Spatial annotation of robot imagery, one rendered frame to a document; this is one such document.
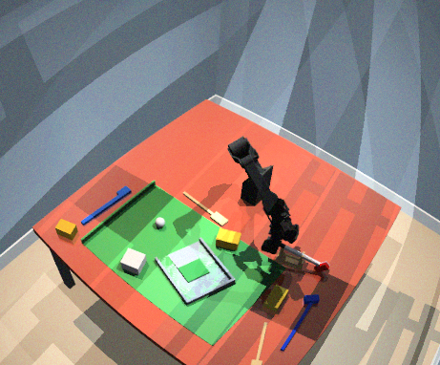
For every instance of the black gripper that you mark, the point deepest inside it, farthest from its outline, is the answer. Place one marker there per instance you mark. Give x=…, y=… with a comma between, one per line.
x=272, y=244

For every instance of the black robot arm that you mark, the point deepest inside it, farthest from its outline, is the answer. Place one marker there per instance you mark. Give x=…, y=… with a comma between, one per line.
x=244, y=153

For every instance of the white golf ball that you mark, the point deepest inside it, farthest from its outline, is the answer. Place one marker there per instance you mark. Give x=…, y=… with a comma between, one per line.
x=160, y=222

